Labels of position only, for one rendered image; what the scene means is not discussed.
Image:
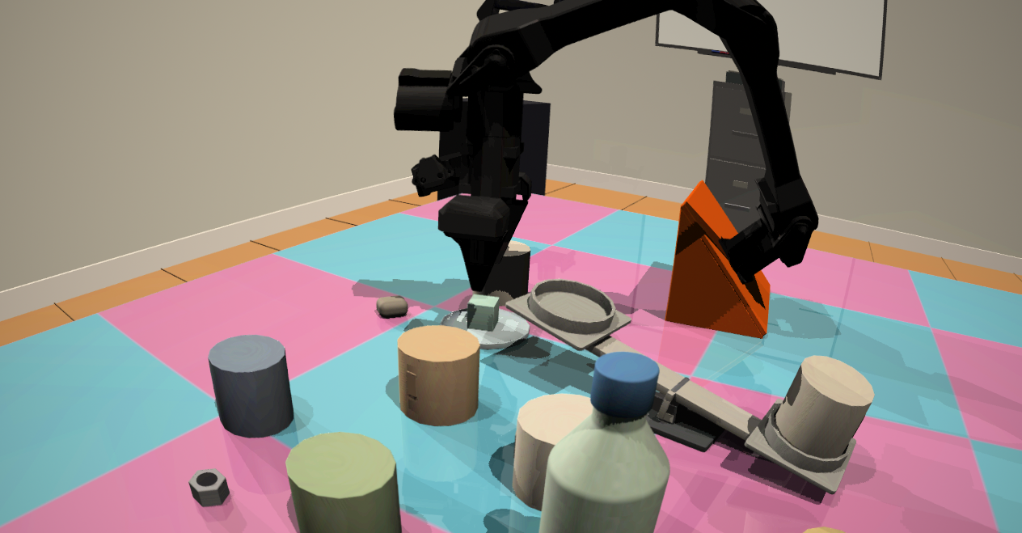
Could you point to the olive green cylinder with pale yellow top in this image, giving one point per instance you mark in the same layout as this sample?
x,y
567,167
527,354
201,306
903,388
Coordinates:
x,y
344,483

